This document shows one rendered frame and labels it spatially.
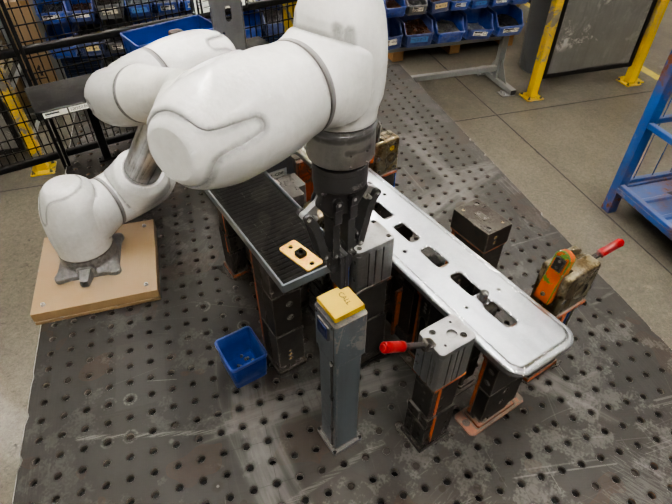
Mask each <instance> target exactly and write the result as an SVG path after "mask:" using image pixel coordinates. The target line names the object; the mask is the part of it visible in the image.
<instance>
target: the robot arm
mask: <svg viewBox="0 0 672 504"><path fill-rule="evenodd" d="M387 61H388V32H387V20H386V12H385V7H384V2H383V0H298V1H297V4H296V7H295V10H294V20H293V27H291V28H289V29H288V30H287V31H286V33H285V34H284V35H283V36H282V37H281V38H280V39H279V40H277V41H275V42H273V43H270V44H267V45H262V46H255V47H252V48H249V49H246V50H244V51H242V50H236V49H235V47H234V45H233V43H232V42H231V41H230V40H229V39H228V38H227V37H226V36H224V35H222V34H220V33H219V32H217V31H212V30H206V29H192V30H187V31H183V32H179V33H175V34H172V35H169V36H166V37H163V38H160V39H158V40H156V41H153V42H152V43H150V44H148V45H147V46H144V47H142V48H140V49H137V50H135V51H133V52H131V53H128V54H127V55H125V56H123V57H121V58H119V59H118V60H116V61H114V62H112V63H111V64H110V65H109V66H108V67H105V68H102V69H99V70H97V71H95V72H94V73H93V74H92V75H91V76H90V77H89V79H88V80H87V82H86V85H85V88H84V97H85V99H86V102H87V104H88V106H89V108H90V109H91V111H92V113H93V115H95V116H96V117H97V118H98V119H99V120H101V121H103V122H105V123H107V124H110V125H112V126H118V127H133V126H138V128H137V130H136V133H135V136H134V138H133V141H132V143H131V146H130V149H128V150H126V151H124V152H122V153H121V154H119V155H118V157H117V158H116V159H115V160H114V161H113V163H112V164H111V165H110V166H109V167H108V168H107V169H105V171H104V172H103V173H101V174H100V175H98V176H96V177H94V178H93V179H88V178H86V177H83V176H80V175H75V174H68V175H60V176H56V177H54V178H52V179H50V180H49V181H47V182H46V183H45V184H44V185H43V187H42V188H41V190H40V192H39V197H38V209H39V216H40V220H41V223H42V225H43V228H44V230H45V233H46V235H47V237H48V239H49V241H50V243H51V244H52V246H53V248H54V249H55V251H56V252H57V254H58V256H59V259H60V263H59V269H58V272H57V274H56V276H55V278H54V280H55V282H56V284H58V285H61V284H64V283H67V282H70V281H75V280H80V285H81V287H84V288H85V287H89V286H90V285H91V283H92V280H93V278H94V277H99V276H106V275H118V274H120V273H121V272H122V269H121V266H120V259H121V246H122V242H123V240H124V236H123V234H122V233H115V232H116V231H117V230H118V228H119V227H120V226H121V225H122V224H124V223H126V222H128V221H130V220H133V219H135V218H137V217H139V216H140V215H142V214H144V213H146V212H148V211H149V210H151V209H153V208H154V207H156V206H157V205H159V204H160V203H162V202H163V201H164V200H166V199H167V198H168V197H169V195H170V194H171V193H172V191H173V189H174V187H175V184H176V182H178V183H180V184H181V185H183V186H185V187H188V188H191V189H197V190H212V189H219V188H225V187H229V186H233V185H236V184H239V183H242V182H244V181H247V180H249V179H251V178H253V177H255V176H257V175H259V174H261V173H262V172H264V171H266V170H268V169H270V168H271V167H273V166H275V165H277V164H278V163H280V162H281V161H283V160H285V159H286V158H288V157H289V156H291V155H292V154H294V153H295V152H296V151H298V150H299V149H301V148H302V147H303V146H305V147H306V154H307V157H308V158H309V160H310V161H311V162H312V181H313V186H314V191H313V193H312V195H311V201H312V202H311V203H310V204H309V205H308V206H307V207H306V208H305V209H304V208H302V207H301V208H299V209H298V210H297V212H296V213H297V215H298V216H299V217H300V218H301V219H302V220H303V221H304V223H305V225H306V228H307V231H308V234H309V237H310V239H311V242H312V245H313V248H314V250H315V252H316V253H317V254H318V255H319V256H320V258H321V259H322V260H323V261H327V268H328V269H329V270H330V278H331V280H332V281H333V282H334V283H335V285H336V286H337V287H338V288H339V289H340V290H341V289H343V288H345V287H347V286H348V271H349V266H350V265H351V263H352V256H354V255H356V253H357V251H356V250H355V249H354V247H355V246H357V245H358V246H361V245H362V244H363V243H364V240H365V236H366V233H367V229H368V226H369V222H370V219H371V215H372V212H373V208H374V205H375V202H376V201H377V199H378V197H379V196H380V194H381V190H380V189H379V188H378V187H377V186H376V185H374V184H373V183H372V182H371V181H368V169H369V162H370V161H371V159H372V158H373V156H374V154H375V142H376V128H377V122H378V119H377V114H378V109H379V105H380V103H381V100H382V98H383V95H384V89H385V83H386V74H387ZM367 181H368V182H367ZM318 209H319V210H321V211H322V213H323V216H324V230H325V240H324V237H323V234H322V231H321V228H320V226H319V224H318V222H317V221H318V214H317V210H318ZM357 232H358V234H357ZM114 233H115V234H114ZM340 245H341V246H340Z"/></svg>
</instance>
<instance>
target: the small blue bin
mask: <svg viewBox="0 0 672 504"><path fill-rule="evenodd" d="M214 344H215V347H216V349H217V350H218V352H219V355H220V358H221V361H222V363H223V365H224V366H225V368H226V370H227V372H228V373H229V375H230V377H231V379H232V380H233V382H234V384H235V386H236V387H237V388H241V387H243V386H245V385H247V384H249V383H251V382H253V381H254V380H256V379H258V378H260V377H262V376H264V375H266V374H267V359H266V357H267V351H266V349H265V348H264V346H263V345H262V343H261V342H260V340H259V339H258V337H257V336H256V334H255V333H254V331H253V330H252V328H251V327H250V326H245V327H243V328H241V329H239V330H237V331H235V332H232V333H230V334H228V335H226V336H224V337H222V338H219V339H217V340H216V341H215V343H214Z"/></svg>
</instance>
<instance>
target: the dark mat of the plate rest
mask: <svg viewBox="0 0 672 504"><path fill-rule="evenodd" d="M210 191H211V193H212V194H213V195H214V196H215V198H216V199H217V200H218V202H219V203H220V204H221V205H222V207H223V208H224V209H225V210H226V212H227V213H228V214H229V216H230V217H231V218H232V219H233V221H234V222H235V223H236V224H237V226H238V227H239V228H240V230H241V231H242V232H243V233H244V235H245V236H246V237H247V238H248V240H249V241H250V242H251V243H252V245H253V246H254V247H255V249H256V250H257V251H258V252H259V254H260V255H261V256H262V257H263V259H264V260H265V261H266V263H267V264H268V265H269V266H270V268H271V269H272V270H273V271H274V273H275V274H276V275H277V277H278V278H279V279H280V280H281V282H282V283H283V284H285V283H287V282H290V281H292V280H294V279H296V278H299V277H301V276H303V275H305V274H308V273H310V272H312V271H314V270H316V269H319V268H321V267H323V266H325V265H327V261H323V260H322V259H321V258H320V256H319V255H318V254H317V253H316V252H315V250H314V248H313V245H312V242H311V239H310V237H309V234H308V231H307V228H306V225H305V223H304V221H303V220H302V219H301V218H300V217H299V216H298V215H297V213H296V212H297V210H298V208H297V207H296V206H295V205H294V204H293V203H292V202H291V201H290V200H289V199H288V198H287V197H286V196H285V195H284V194H283V193H282V191H281V190H280V189H279V188H278V187H277V186H276V185H275V184H274V183H273V182H272V181H271V180H270V179H269V178H268V177H267V176H266V175H265V174H264V173H263V172H262V173H261V174H259V175H257V176H255V177H253V178H251V179H249V180H247V181H244V182H242V183H239V184H236V185H233V186H229V187H225V188H219V189H212V190H210ZM292 240H295V241H297V242H298V243H300V244H301V245H302V246H304V247H305V248H306V249H308V250H309V251H310V252H312V253H313V254H315V255H316V256H317V257H319V258H320V259H321V260H322V261H323V263H322V264H321V265H319V266H318V267H316V268H315V269H313V270H312V271H310V272H307V271H305V270H304V269H303V268H302V267H300V266H299V265H298V264H296V263H295V262H294V261H292V260H291V259H290V258H289V257H287V256H286V255H285V254H283V253H282V252H281V251H280V247H282V246H284V245H285V244H287V243H289V242H290V241H292Z"/></svg>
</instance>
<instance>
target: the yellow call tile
mask: <svg viewBox="0 0 672 504"><path fill-rule="evenodd" d="M317 302H318V303H319V304H320V305H321V307H322V308H323V309H324V310H325V312H326V313H327V314H328V315H329V316H330V318H331V319H332V320H333V321H334V322H335V323H337V322H339V321H341V320H343V319H345V318H347V317H349V316H351V315H353V314H355V313H357V312H359V311H361V310H363V309H364V308H365V305H364V303H363V302H362V301H361V300H360V299H359V298H358V297H357V296H356V294H355V293H354V292H353V291H352V290H351V289H350V288H349V287H348V286H347V287H345V288H343V289H341V290H340V289H339V288H338V287H337V288H334V289H332V290H330V291H328V292H326V293H324V294H322V295H320V296H318V297H317Z"/></svg>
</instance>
